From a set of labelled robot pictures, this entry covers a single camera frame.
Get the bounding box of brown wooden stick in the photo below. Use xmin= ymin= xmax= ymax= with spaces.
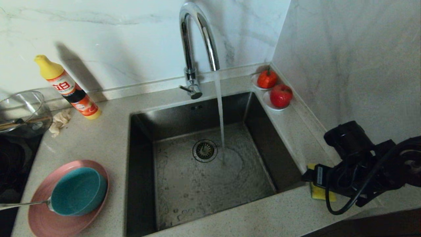
xmin=0 ymin=117 xmax=50 ymax=131

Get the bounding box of clear glass bowl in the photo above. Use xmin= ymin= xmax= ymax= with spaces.
xmin=0 ymin=91 xmax=53 ymax=139

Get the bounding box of pink plate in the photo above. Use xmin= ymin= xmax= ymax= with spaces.
xmin=28 ymin=160 xmax=109 ymax=237

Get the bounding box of crumpled beige tissue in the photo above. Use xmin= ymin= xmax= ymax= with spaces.
xmin=49 ymin=110 xmax=71 ymax=138

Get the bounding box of black stove top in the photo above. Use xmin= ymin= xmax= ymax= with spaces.
xmin=0 ymin=133 xmax=43 ymax=237

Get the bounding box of chrome gooseneck faucet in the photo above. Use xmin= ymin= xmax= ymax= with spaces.
xmin=179 ymin=1 xmax=220 ymax=100

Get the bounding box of yellow green sponge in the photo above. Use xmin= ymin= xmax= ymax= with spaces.
xmin=308 ymin=164 xmax=337 ymax=202

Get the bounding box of stainless steel sink basin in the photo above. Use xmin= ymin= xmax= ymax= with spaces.
xmin=124 ymin=92 xmax=308 ymax=237

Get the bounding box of clear running water stream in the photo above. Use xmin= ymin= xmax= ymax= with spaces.
xmin=214 ymin=70 xmax=227 ymax=165

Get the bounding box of red apple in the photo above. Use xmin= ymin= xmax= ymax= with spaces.
xmin=270 ymin=84 xmax=293 ymax=108

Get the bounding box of metal spoon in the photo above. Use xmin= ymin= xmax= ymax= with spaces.
xmin=0 ymin=197 xmax=55 ymax=213

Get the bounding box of teal bowl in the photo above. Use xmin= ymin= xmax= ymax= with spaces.
xmin=50 ymin=167 xmax=107 ymax=217

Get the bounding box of round metal drain strainer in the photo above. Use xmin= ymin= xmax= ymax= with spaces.
xmin=192 ymin=139 xmax=218 ymax=163

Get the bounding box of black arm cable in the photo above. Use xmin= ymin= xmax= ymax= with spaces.
xmin=325 ymin=138 xmax=421 ymax=215

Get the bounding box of yellow capped dish soap bottle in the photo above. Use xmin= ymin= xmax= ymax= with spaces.
xmin=34 ymin=55 xmax=102 ymax=120

